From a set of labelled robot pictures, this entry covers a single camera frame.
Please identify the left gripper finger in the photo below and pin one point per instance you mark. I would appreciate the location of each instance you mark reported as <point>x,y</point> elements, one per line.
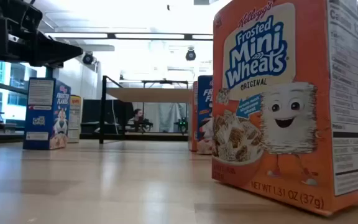
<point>57,49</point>
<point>53,64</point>

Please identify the blue Frosted Flakes cereal box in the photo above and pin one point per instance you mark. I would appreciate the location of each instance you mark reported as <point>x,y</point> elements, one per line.
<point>47,115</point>
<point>204,102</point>

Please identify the yellow Pops cereal box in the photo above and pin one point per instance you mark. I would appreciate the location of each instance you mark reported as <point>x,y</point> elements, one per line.
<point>75,118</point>

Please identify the orange Mini Wheats cereal box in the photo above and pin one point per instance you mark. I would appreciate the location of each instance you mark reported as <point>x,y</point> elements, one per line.
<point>275,93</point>
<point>193,124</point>

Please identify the window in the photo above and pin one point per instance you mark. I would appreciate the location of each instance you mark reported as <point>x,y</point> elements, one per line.
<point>17,74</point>

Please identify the black partition panel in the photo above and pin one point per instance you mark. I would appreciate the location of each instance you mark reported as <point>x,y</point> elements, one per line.
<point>92,115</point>

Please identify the ceiling light strip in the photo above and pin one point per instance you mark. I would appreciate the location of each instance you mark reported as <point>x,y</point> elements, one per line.
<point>148,36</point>

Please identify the person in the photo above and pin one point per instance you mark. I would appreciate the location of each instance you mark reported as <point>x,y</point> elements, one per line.
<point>137,119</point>

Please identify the grey curtain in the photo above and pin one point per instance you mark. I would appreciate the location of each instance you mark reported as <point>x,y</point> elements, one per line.
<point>166,116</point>

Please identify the background robot with green light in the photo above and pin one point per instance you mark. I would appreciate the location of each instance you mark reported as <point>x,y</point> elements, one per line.
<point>182,124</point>

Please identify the black ceiling camera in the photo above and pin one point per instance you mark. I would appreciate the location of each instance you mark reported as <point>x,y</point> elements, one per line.
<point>88,58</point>
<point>190,55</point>

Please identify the wooden shelf with black frame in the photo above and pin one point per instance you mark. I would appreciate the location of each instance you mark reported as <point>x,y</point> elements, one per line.
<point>148,95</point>

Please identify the black background gantry frame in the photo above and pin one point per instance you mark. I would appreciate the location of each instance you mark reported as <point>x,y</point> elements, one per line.
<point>165,81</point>

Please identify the black aluminium table frame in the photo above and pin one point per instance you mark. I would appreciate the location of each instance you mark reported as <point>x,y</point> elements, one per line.
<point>154,137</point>

